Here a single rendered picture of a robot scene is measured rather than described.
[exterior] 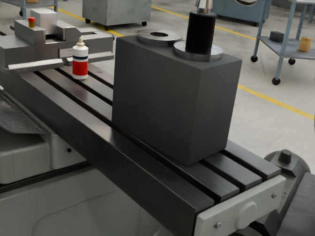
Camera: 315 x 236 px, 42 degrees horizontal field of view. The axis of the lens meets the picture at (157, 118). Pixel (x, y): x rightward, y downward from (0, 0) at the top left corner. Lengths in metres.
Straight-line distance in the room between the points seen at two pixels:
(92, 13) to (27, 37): 4.66
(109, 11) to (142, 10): 0.58
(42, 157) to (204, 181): 0.47
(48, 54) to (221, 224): 0.72
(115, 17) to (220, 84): 4.98
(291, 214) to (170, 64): 0.78
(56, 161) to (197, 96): 0.47
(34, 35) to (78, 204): 0.47
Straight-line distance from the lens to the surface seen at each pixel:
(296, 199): 1.45
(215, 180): 0.74
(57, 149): 1.03
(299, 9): 9.36
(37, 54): 1.19
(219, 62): 0.73
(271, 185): 0.78
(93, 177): 1.16
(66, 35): 1.22
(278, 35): 4.77
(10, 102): 1.17
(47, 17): 1.21
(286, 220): 1.34
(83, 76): 1.13
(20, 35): 1.25
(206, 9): 0.73
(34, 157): 1.04
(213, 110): 0.75
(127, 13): 5.81
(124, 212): 1.32
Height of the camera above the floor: 1.33
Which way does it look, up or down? 25 degrees down
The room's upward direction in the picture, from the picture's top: 6 degrees clockwise
